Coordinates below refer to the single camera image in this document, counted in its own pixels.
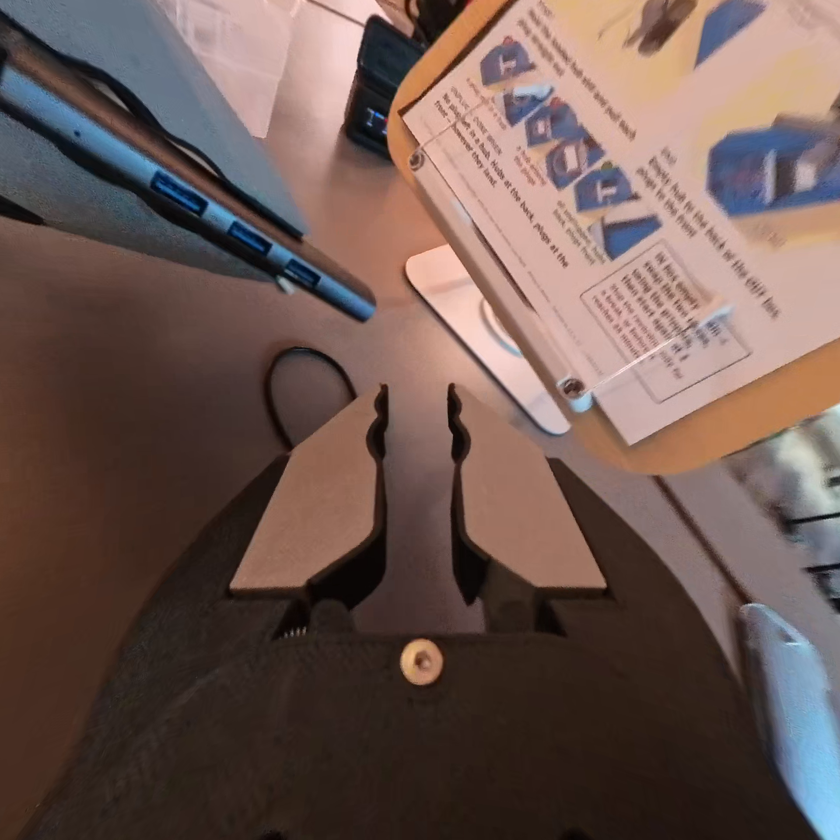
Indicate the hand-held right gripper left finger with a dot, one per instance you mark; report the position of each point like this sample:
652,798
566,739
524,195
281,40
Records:
308,512

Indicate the translucent plastic bin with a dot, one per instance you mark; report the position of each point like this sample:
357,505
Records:
249,52

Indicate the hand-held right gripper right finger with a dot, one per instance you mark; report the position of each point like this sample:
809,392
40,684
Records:
525,512

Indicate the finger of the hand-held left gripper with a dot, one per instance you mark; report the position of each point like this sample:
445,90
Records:
164,79
98,203

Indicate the printed instruction sheet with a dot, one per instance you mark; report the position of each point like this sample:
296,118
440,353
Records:
656,197

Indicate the white stand base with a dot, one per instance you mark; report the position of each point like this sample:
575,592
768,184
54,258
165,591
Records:
446,282

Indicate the dark grey usb hub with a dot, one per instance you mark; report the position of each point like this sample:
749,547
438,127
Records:
216,218

